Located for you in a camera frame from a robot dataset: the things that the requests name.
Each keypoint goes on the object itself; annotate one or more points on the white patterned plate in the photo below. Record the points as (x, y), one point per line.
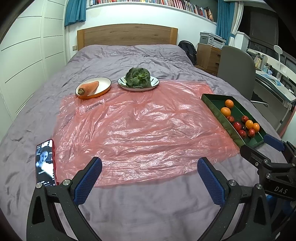
(138, 85)

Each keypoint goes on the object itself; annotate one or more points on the white desk lamp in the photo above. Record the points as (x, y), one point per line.
(279, 51)

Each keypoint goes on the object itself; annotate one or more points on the wooden nightstand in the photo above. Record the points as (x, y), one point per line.
(208, 58)

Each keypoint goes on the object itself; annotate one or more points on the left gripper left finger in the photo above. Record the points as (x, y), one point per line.
(43, 222)

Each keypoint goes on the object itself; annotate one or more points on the grey office chair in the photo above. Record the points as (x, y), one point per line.
(238, 69)

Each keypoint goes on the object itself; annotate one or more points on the blue curtain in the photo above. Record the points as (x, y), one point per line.
(75, 12)
(224, 19)

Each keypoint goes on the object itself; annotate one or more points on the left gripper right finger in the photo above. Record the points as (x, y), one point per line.
(254, 222)

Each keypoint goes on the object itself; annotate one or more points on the green rectangular tray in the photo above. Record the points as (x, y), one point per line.
(215, 102)

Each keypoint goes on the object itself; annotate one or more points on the white wardrobe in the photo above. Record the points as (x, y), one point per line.
(32, 50)

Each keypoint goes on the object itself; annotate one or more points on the right blue gloved hand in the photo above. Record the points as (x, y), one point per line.
(278, 207)

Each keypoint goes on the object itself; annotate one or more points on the mandarin orange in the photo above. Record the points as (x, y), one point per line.
(229, 104)

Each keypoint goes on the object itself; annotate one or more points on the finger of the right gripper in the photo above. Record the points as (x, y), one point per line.
(257, 159)
(274, 142)

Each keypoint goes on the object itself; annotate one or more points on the red smartphone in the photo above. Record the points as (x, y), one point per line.
(44, 163)

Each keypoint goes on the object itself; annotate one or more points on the green leafy cabbage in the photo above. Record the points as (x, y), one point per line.
(138, 78)

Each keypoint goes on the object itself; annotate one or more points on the row of books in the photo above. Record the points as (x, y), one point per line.
(177, 4)

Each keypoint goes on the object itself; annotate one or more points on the right blue curtain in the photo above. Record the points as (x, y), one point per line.
(224, 19)

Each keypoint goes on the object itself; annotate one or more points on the white desk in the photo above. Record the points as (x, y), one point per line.
(278, 81)

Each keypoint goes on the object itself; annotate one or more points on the pink plastic sheet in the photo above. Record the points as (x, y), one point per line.
(139, 136)

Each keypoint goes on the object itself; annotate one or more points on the black backpack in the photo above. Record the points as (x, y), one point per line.
(190, 50)

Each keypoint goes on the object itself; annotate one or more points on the orange rimmed white plate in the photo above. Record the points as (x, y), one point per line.
(103, 88)

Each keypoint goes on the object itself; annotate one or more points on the orange carrot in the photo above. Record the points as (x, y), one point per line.
(87, 88)

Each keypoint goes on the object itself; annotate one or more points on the left blue curtain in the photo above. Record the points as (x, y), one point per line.
(75, 12)

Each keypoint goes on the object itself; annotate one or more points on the wooden headboard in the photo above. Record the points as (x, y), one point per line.
(126, 35)

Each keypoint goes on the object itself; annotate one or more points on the small back red apple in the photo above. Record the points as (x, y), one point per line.
(244, 118)

